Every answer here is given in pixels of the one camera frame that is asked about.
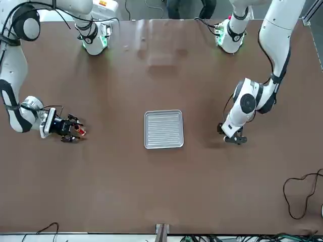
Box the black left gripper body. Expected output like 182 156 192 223
217 123 245 139

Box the black left base cable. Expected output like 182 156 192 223
193 16 221 35

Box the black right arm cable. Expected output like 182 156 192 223
0 0 73 119

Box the aluminium frame bar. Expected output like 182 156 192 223
301 0 323 26

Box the silver ribbed metal tray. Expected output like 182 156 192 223
144 109 184 150

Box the black lamp cable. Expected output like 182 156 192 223
282 168 323 220

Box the white control box yellow label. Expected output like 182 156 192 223
93 0 119 21

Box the black power adapter cable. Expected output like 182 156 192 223
36 222 60 235

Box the aluminium frame post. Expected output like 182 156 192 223
155 223 171 242

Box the person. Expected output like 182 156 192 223
166 0 218 20

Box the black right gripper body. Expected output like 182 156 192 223
51 116 72 136

